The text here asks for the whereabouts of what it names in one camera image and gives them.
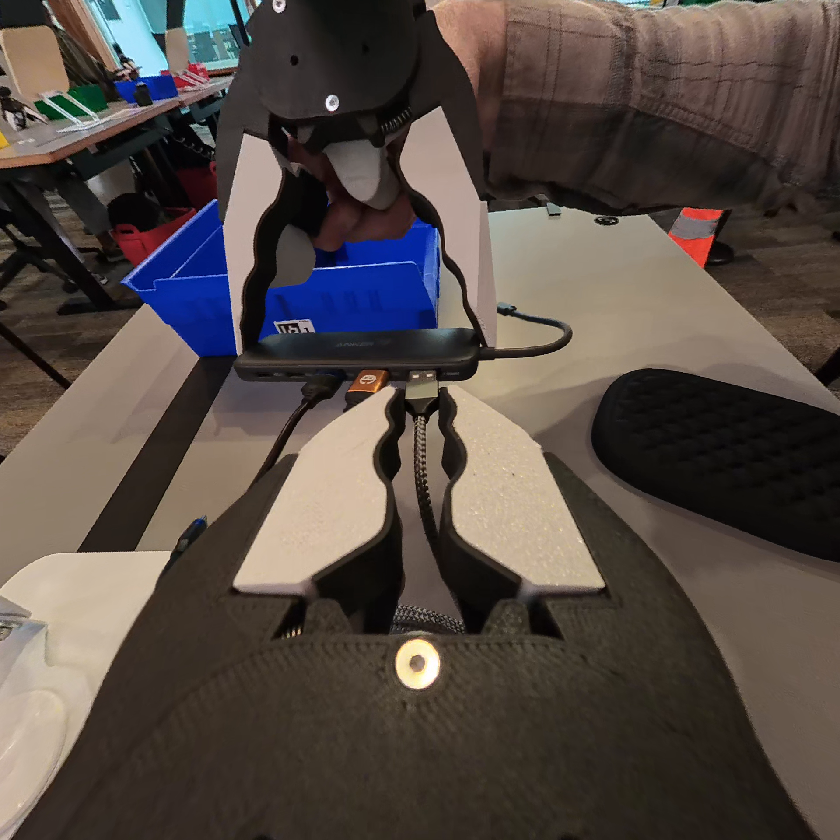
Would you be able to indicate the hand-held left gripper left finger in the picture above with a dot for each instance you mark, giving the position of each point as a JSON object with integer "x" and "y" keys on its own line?
{"x": 309, "y": 525}

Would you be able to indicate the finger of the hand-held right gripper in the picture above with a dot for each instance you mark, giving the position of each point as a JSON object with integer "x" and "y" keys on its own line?
{"x": 453, "y": 197}
{"x": 250, "y": 236}

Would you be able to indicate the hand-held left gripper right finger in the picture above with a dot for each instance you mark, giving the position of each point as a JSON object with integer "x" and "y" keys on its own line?
{"x": 525, "y": 525}

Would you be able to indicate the blue plastic bin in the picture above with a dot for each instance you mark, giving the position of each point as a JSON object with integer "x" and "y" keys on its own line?
{"x": 177, "y": 289}

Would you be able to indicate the slim black usb hub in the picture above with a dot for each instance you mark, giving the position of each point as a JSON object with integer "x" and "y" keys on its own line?
{"x": 341, "y": 352}

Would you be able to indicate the person's right forearm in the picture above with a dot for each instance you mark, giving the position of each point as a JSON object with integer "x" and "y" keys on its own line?
{"x": 656, "y": 92}

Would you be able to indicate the person's right hand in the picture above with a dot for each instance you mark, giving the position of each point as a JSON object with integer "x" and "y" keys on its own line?
{"x": 355, "y": 223}

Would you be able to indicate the red plastic bin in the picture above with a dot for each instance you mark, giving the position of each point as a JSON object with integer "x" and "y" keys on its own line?
{"x": 147, "y": 239}

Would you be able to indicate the wooden work table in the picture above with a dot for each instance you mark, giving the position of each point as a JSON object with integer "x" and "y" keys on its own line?
{"x": 79, "y": 138}

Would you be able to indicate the black wrist rest pad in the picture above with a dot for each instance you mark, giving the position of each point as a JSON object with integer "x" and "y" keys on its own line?
{"x": 735, "y": 453}

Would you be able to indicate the white stand base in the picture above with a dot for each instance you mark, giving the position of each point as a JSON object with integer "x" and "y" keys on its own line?
{"x": 66, "y": 683}

